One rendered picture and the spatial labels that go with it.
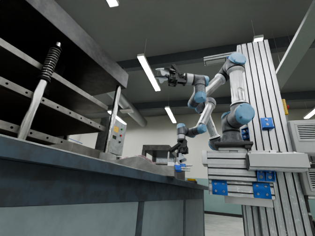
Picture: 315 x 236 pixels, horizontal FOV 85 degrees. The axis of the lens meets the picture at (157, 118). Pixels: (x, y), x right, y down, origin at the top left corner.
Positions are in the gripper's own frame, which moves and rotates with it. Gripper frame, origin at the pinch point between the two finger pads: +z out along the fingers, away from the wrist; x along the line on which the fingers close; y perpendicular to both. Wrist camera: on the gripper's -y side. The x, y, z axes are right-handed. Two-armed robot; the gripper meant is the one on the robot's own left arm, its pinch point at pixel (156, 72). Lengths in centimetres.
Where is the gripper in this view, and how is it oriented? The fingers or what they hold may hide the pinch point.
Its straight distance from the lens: 120.5
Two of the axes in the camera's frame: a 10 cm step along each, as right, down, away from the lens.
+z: -9.9, -1.1, -0.7
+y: -0.6, 8.6, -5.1
